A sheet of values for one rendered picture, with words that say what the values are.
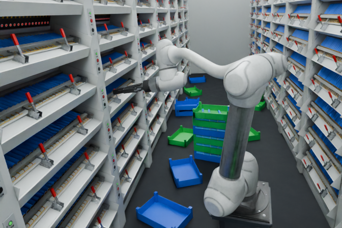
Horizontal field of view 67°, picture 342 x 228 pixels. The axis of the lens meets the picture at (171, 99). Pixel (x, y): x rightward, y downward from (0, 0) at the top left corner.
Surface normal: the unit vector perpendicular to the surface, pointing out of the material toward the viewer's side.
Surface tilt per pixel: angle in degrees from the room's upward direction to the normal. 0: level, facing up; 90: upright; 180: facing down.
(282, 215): 0
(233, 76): 90
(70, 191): 22
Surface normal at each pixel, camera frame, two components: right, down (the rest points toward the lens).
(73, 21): -0.17, 0.32
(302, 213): -0.07, -0.95
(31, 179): 0.30, -0.88
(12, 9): 0.94, 0.34
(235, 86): -0.63, 0.22
